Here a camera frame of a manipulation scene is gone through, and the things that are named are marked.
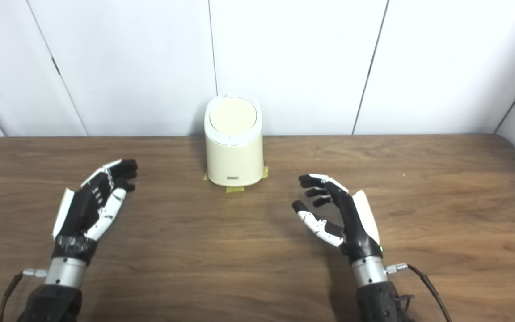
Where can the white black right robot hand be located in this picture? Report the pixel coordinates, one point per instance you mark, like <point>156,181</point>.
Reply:
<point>356,228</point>

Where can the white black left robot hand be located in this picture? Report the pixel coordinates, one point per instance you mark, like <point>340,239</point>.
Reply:
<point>81,214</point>

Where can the round cream bin lid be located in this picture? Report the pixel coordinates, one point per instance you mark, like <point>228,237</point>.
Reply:
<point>233,116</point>

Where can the wide yellow tape piece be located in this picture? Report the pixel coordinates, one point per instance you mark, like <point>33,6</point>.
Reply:
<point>235,189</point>

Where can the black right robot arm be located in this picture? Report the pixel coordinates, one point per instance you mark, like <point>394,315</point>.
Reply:
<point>378,299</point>

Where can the cream-colored bin body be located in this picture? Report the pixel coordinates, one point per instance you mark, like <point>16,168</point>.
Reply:
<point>234,161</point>

